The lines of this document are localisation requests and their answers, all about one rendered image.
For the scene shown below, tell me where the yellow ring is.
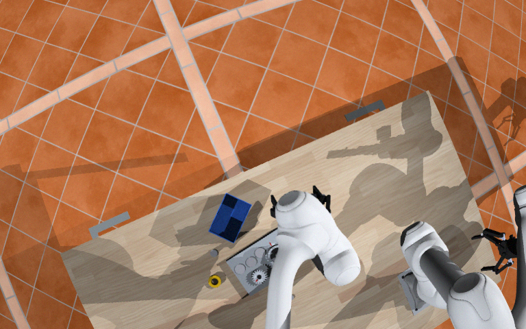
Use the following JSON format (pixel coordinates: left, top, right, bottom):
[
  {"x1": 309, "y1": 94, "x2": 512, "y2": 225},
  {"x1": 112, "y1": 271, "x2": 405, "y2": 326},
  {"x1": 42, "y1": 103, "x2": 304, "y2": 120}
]
[{"x1": 208, "y1": 275, "x2": 221, "y2": 288}]

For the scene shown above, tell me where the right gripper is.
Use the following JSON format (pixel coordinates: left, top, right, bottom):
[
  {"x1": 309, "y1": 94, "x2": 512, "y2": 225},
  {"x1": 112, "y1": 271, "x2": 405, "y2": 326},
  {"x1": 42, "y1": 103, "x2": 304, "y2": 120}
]
[{"x1": 471, "y1": 228, "x2": 517, "y2": 275}]

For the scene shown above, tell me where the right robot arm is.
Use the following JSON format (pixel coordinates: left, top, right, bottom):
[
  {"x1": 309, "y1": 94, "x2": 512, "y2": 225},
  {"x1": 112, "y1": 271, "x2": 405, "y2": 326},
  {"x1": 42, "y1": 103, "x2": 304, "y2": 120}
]
[{"x1": 401, "y1": 185, "x2": 526, "y2": 329}]

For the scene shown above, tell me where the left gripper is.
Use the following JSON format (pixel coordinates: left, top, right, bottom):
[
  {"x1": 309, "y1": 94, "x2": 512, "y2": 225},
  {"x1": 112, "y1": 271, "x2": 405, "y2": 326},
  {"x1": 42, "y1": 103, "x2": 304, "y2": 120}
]
[{"x1": 270, "y1": 185, "x2": 331, "y2": 219}]

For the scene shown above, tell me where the grey toothed gear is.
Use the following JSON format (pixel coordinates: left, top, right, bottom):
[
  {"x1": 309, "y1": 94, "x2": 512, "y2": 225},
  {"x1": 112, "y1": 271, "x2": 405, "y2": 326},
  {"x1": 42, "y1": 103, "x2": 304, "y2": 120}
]
[{"x1": 251, "y1": 269, "x2": 267, "y2": 284}]

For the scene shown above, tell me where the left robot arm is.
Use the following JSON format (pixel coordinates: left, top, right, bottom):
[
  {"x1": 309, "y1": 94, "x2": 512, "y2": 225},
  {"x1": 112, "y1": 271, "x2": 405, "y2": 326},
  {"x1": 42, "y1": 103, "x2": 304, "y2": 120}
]
[{"x1": 265, "y1": 191, "x2": 360, "y2": 329}]

